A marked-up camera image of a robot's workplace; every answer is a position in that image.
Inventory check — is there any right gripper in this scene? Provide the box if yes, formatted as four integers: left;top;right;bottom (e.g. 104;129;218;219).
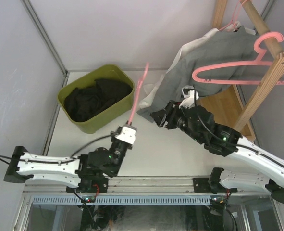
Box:
150;100;203;143

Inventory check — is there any pink hanger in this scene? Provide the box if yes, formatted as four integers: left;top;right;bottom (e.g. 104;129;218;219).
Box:
192;31;284;85
219;0;248;32
127;62;149;125

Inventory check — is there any grey shirt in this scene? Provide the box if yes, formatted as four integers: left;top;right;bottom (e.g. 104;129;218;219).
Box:
136;26;259;123

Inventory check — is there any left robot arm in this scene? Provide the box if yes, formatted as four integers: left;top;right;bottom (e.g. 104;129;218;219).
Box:
3;132;136;193

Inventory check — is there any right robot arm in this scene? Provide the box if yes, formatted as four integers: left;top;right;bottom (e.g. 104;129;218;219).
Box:
150;101;284;204

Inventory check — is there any white shirt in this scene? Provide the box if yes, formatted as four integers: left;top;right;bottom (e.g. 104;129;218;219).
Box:
138;27;255;117

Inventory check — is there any pink hanger under white shirt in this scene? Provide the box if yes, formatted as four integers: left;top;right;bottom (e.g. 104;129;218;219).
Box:
219;0;248;32

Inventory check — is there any green plastic basket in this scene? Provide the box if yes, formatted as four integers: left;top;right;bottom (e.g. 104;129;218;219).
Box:
58;64;135;134

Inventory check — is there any wooden clothes rack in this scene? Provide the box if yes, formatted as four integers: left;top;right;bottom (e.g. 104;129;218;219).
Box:
198;0;284;141

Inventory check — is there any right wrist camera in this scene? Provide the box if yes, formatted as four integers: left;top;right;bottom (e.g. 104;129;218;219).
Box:
179;85;199;108

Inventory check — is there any right camera cable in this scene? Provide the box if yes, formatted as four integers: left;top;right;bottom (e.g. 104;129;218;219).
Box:
192;90;284;174

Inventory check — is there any camera cable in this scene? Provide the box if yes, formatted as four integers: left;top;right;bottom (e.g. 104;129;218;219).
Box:
192;90;284;174
0;134;113;167

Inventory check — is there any aluminium frame rail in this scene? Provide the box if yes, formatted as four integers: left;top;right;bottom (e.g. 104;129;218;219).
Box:
23;173;271;195

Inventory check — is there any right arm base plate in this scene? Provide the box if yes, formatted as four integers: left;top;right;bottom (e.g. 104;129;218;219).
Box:
193;177;212;193

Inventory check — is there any left camera cable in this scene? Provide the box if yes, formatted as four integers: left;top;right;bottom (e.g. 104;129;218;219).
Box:
0;134;113;167

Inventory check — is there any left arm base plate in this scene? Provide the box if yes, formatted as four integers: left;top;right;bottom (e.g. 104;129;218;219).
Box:
66;176;109;193

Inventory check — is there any slotted cable duct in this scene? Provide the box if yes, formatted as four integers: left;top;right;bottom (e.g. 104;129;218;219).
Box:
32;195;211;205

